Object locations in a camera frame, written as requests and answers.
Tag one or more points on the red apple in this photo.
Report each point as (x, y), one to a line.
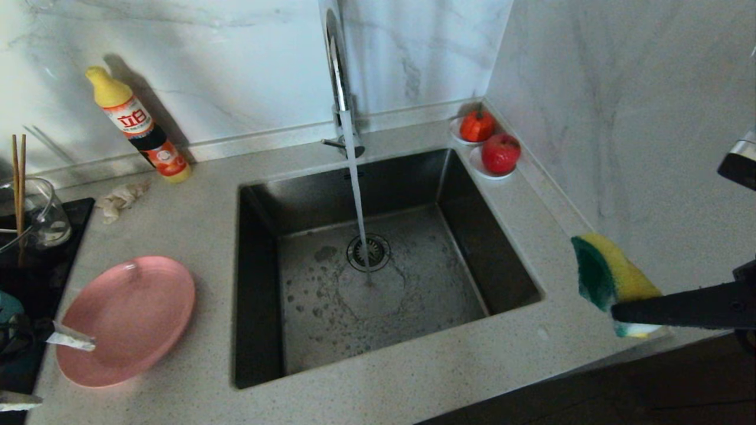
(500, 154)

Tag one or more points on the red tomato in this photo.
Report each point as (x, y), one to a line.
(476, 127)

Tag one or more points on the teal bowl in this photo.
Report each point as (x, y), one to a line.
(9, 304)

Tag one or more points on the chrome faucet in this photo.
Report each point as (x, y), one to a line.
(338, 71)

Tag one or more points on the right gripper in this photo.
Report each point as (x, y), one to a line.
(747, 273)

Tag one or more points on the brown wooden chopstick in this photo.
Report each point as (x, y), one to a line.
(18, 177)

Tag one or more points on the pink plate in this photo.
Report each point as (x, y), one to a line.
(124, 321)

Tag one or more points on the yellow green sponge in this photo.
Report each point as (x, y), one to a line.
(614, 271)

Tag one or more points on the running water stream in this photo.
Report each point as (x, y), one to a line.
(357, 195)

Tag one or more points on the crumpled paper scrap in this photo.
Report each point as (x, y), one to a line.
(121, 199)

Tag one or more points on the stainless steel sink basin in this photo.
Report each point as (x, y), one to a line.
(425, 283)

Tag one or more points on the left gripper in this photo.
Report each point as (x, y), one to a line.
(18, 336)

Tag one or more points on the clear glass bowl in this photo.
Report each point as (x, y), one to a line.
(44, 218)

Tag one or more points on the orange dish soap bottle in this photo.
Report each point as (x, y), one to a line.
(139, 124)

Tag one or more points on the round metal drain strainer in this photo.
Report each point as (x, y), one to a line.
(378, 252)

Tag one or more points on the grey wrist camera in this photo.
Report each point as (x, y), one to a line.
(741, 159)

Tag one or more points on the black cooktop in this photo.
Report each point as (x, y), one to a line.
(35, 277)

